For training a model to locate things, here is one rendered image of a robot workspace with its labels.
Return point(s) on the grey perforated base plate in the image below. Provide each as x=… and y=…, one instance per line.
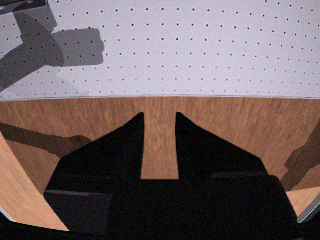
x=140, y=48

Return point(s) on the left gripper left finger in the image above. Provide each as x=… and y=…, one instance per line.
x=109, y=154

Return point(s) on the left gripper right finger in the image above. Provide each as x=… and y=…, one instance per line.
x=212, y=156

